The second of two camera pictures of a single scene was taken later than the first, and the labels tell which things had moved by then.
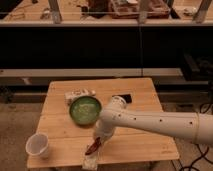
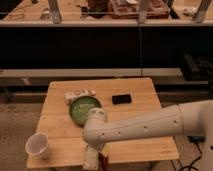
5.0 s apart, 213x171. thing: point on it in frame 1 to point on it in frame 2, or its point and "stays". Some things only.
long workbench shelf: (109, 13) stays
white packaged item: (79, 92) stays
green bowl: (84, 110) stays
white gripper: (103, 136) to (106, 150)
